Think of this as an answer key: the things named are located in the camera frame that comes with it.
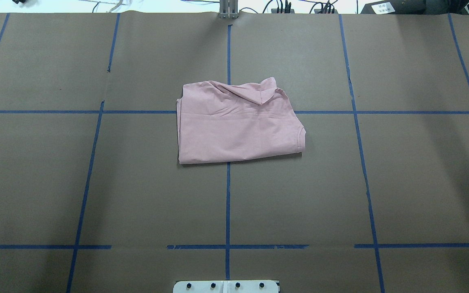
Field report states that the pink Snoopy t-shirt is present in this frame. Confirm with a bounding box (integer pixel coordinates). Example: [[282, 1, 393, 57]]
[[175, 77, 307, 165]]

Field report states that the aluminium frame post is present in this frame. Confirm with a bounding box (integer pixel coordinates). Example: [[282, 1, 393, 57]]
[[218, 0, 239, 19]]

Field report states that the black label printer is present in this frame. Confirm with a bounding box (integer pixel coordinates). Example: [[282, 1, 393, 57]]
[[359, 0, 426, 15]]

